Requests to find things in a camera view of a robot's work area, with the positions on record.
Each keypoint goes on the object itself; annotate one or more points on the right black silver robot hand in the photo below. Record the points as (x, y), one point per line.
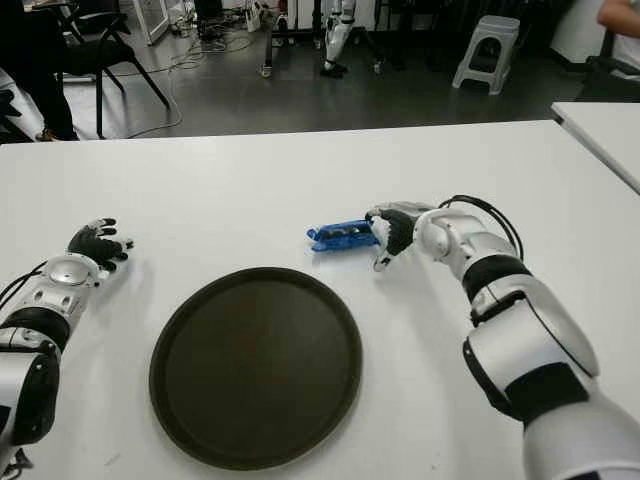
(397, 227)

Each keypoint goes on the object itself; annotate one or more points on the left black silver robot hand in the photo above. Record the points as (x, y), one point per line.
(97, 242)

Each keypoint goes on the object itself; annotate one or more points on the blue Oreo cookie package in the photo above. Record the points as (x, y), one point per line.
(340, 237)

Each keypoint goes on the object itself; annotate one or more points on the left silver black robot arm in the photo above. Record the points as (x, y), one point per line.
(35, 360)

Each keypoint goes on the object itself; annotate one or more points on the right silver black robot arm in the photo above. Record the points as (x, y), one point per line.
(530, 320)

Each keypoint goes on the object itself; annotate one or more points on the standing person in black trousers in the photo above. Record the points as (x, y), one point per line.
(47, 65)

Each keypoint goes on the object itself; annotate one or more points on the black metal chair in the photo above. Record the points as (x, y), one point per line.
(107, 50)

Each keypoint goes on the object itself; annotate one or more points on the round dark brown tray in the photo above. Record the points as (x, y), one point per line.
(255, 360)

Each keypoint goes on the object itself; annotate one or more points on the grey plastic stool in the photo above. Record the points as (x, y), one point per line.
(487, 50)

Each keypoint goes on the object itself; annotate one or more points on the white humanoid robot leg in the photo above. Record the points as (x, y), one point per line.
(334, 37)

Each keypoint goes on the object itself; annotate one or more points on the white framed panel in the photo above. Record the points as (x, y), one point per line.
(152, 22)

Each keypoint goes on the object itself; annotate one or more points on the white side table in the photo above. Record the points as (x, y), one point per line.
(605, 130)

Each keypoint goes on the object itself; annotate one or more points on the white paper bag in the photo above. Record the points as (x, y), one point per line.
(253, 17)

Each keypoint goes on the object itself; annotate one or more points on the black office chair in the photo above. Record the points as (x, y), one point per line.
(607, 80)

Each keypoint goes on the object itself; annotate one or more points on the seated person in white shirt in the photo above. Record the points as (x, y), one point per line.
(622, 25)

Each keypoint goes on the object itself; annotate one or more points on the black wheeled metal frame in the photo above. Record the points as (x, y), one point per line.
(268, 45)

